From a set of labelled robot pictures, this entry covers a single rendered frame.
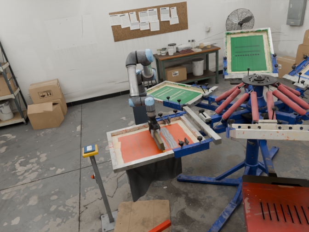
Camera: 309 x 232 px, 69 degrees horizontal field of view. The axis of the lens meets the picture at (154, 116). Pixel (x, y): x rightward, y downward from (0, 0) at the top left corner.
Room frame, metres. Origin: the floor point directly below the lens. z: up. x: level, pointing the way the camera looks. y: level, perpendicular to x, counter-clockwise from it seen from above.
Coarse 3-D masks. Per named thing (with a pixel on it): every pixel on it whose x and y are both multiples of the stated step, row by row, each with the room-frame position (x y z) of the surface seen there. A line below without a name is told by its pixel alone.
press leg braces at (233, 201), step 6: (234, 168) 1.97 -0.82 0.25; (246, 168) 1.86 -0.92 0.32; (264, 168) 1.87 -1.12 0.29; (222, 174) 2.02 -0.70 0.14; (228, 174) 1.98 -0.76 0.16; (246, 174) 1.82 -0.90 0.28; (216, 180) 2.02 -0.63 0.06; (222, 180) 2.00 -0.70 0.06; (240, 180) 1.80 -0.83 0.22; (240, 186) 1.75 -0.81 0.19; (240, 192) 1.72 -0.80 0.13; (234, 198) 1.70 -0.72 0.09; (234, 204) 1.65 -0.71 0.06
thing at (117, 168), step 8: (184, 120) 1.93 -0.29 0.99; (128, 128) 1.92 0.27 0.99; (136, 128) 1.93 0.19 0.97; (192, 128) 1.75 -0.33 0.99; (112, 144) 1.68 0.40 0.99; (112, 152) 1.55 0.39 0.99; (168, 152) 1.45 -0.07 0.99; (112, 160) 1.45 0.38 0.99; (136, 160) 1.41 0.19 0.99; (144, 160) 1.39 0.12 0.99; (152, 160) 1.40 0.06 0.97; (160, 160) 1.41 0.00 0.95; (120, 168) 1.34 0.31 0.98; (128, 168) 1.36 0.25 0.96
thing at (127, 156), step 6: (174, 138) 1.69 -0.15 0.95; (180, 138) 1.68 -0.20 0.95; (168, 144) 1.61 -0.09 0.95; (120, 150) 1.62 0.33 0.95; (126, 150) 1.61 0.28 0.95; (156, 150) 1.55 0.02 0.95; (168, 150) 1.53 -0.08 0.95; (126, 156) 1.53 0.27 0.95; (132, 156) 1.51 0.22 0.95; (138, 156) 1.50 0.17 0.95; (144, 156) 1.49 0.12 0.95; (126, 162) 1.44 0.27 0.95
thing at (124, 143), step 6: (162, 126) 1.93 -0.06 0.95; (168, 126) 1.92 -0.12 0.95; (174, 126) 1.90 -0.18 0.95; (144, 132) 1.87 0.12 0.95; (174, 132) 1.79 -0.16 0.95; (180, 132) 1.78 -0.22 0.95; (120, 138) 1.82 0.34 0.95; (126, 138) 1.80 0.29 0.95; (162, 138) 1.72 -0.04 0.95; (120, 144) 1.72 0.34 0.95; (126, 144) 1.70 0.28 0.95
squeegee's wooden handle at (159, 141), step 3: (153, 129) 1.73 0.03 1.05; (156, 132) 1.67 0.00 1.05; (156, 135) 1.62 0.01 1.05; (156, 138) 1.60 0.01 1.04; (159, 138) 1.57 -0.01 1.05; (159, 141) 1.53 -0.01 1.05; (162, 141) 1.52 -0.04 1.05; (159, 144) 1.54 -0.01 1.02; (162, 144) 1.50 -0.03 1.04; (162, 147) 1.50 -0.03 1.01; (162, 150) 1.50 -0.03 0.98
